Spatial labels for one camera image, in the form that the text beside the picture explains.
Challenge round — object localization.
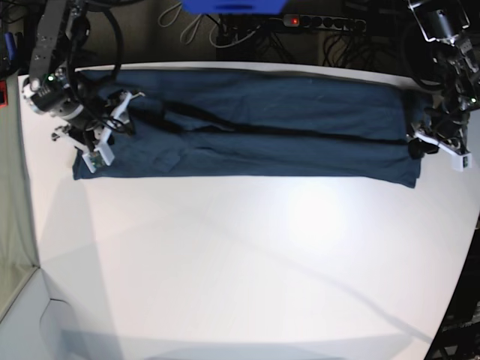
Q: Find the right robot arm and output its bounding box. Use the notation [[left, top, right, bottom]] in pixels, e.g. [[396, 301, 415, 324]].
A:
[[23, 1, 129, 148]]

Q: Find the red black box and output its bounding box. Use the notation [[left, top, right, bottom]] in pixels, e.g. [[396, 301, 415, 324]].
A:
[[0, 80, 8, 108]]

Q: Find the dark blue t-shirt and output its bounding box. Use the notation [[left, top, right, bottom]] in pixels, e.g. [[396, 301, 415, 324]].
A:
[[96, 70, 431, 188]]

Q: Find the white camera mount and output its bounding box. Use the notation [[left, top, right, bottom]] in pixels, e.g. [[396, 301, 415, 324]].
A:
[[407, 127, 473, 172], [51, 90, 145, 173]]

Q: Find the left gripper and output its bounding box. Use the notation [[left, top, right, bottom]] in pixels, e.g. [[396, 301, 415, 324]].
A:
[[407, 107, 469, 160]]

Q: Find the blue cylinder tool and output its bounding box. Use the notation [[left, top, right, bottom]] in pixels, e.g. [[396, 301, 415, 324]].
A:
[[4, 31, 17, 62]]

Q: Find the grey cloth panel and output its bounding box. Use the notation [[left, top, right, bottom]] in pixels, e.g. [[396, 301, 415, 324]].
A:
[[1, 74, 39, 317]]

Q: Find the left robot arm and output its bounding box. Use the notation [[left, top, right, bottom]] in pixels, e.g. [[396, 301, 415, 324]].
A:
[[401, 1, 479, 171]]

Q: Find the blue plastic bin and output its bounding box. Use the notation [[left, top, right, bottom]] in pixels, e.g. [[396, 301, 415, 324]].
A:
[[181, 0, 287, 14]]

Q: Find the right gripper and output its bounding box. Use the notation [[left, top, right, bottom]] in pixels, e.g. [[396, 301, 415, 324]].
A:
[[69, 104, 116, 143]]

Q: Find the white looped cable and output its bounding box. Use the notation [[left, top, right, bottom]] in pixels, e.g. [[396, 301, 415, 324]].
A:
[[157, 0, 221, 48]]

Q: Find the black power strip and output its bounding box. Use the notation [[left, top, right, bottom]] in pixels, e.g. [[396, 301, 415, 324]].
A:
[[282, 14, 367, 33]]

